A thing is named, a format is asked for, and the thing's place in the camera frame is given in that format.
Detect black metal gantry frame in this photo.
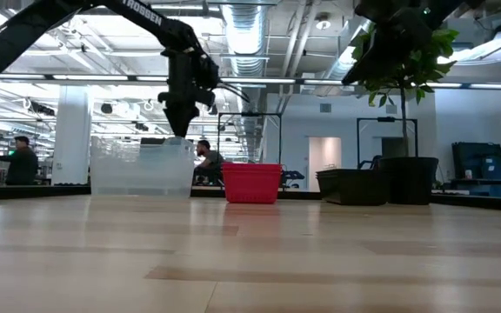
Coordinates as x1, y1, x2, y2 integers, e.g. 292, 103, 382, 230
217, 111, 283, 165
357, 116, 419, 157

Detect long linear ceiling light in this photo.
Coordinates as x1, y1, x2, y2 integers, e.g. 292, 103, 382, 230
0, 73, 501, 90

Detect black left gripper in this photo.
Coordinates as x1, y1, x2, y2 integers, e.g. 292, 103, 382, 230
157, 46, 221, 139

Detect black slotted plastic basket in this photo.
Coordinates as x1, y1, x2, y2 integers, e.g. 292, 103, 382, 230
318, 172, 390, 206
315, 168, 391, 176

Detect green leafy tree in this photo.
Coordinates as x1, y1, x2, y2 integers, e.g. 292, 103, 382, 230
351, 23, 460, 158

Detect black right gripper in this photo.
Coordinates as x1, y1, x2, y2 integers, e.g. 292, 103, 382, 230
341, 6, 435, 87

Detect blue machine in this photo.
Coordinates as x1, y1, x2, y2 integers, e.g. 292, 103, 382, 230
450, 142, 501, 199

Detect silver ventilation duct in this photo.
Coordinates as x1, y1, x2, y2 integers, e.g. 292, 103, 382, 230
222, 3, 273, 115

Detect person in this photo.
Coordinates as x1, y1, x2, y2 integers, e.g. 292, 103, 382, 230
193, 139, 226, 186
0, 136, 40, 187

